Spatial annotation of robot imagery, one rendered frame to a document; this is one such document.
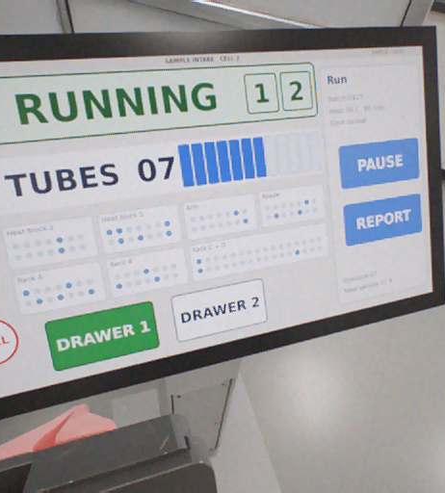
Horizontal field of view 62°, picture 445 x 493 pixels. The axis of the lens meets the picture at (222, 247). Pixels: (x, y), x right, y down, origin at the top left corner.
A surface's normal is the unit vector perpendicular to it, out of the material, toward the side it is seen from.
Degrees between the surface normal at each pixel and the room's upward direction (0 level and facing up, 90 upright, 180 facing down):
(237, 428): 5
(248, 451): 5
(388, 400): 0
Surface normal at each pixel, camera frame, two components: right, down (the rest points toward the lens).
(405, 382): 0.07, -0.67
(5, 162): 0.27, 0.12
